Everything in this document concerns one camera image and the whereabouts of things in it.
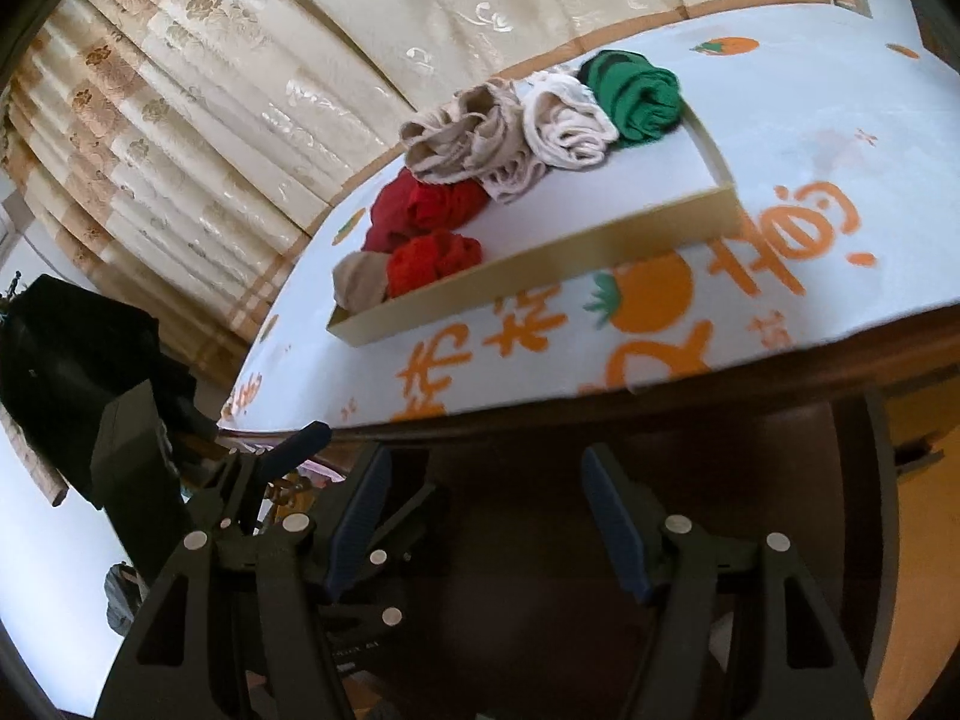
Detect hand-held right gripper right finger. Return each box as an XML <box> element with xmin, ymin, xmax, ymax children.
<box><xmin>581</xmin><ymin>444</ymin><xmax>875</xmax><ymax>720</ymax></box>

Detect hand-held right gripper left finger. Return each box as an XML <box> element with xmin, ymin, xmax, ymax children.
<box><xmin>94</xmin><ymin>444</ymin><xmax>396</xmax><ymax>720</ymax></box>

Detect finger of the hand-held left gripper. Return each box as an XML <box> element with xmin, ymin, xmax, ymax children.
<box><xmin>216</xmin><ymin>422</ymin><xmax>332</xmax><ymax>535</ymax></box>
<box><xmin>366</xmin><ymin>484</ymin><xmax>442</xmax><ymax>631</ymax></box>

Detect dark wooden drawer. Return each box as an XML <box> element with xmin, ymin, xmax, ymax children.
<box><xmin>322</xmin><ymin>397</ymin><xmax>897</xmax><ymax>720</ymax></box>

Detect tan underwear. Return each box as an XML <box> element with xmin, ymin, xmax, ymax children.
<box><xmin>332</xmin><ymin>250</ymin><xmax>392</xmax><ymax>311</ymax></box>

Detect red underwear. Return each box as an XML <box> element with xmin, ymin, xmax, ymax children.
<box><xmin>362</xmin><ymin>167</ymin><xmax>493</xmax><ymax>254</ymax></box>
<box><xmin>385</xmin><ymin>231</ymin><xmax>485</xmax><ymax>301</ymax></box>

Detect white underwear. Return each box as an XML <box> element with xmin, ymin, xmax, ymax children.
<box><xmin>480</xmin><ymin>154</ymin><xmax>560</xmax><ymax>205</ymax></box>

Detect beige underwear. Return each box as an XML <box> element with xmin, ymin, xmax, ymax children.
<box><xmin>400</xmin><ymin>81</ymin><xmax>530</xmax><ymax>185</ymax></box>

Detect shallow gold tray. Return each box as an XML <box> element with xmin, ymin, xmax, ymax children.
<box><xmin>328</xmin><ymin>52</ymin><xmax>743</xmax><ymax>347</ymax></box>

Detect cream printed underwear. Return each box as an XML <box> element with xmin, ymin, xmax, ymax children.
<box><xmin>521</xmin><ymin>75</ymin><xmax>620</xmax><ymax>170</ymax></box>

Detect green underwear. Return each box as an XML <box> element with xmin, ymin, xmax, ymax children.
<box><xmin>579</xmin><ymin>50</ymin><xmax>685</xmax><ymax>145</ymax></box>

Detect black hanging clothes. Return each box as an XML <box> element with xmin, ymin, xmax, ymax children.
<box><xmin>0</xmin><ymin>274</ymin><xmax>196</xmax><ymax>511</ymax></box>

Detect dark wooden desk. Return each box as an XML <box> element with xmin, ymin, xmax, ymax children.
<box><xmin>217</xmin><ymin>307</ymin><xmax>960</xmax><ymax>720</ymax></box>

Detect beige floral curtain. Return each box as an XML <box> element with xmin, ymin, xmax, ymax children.
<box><xmin>0</xmin><ymin>0</ymin><xmax>833</xmax><ymax>383</ymax></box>

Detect white orange printed tablecloth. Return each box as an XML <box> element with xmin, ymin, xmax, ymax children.
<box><xmin>217</xmin><ymin>0</ymin><xmax>950</xmax><ymax>432</ymax></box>

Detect black pull handle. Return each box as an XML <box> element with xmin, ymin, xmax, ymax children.
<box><xmin>894</xmin><ymin>444</ymin><xmax>946</xmax><ymax>475</ymax></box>

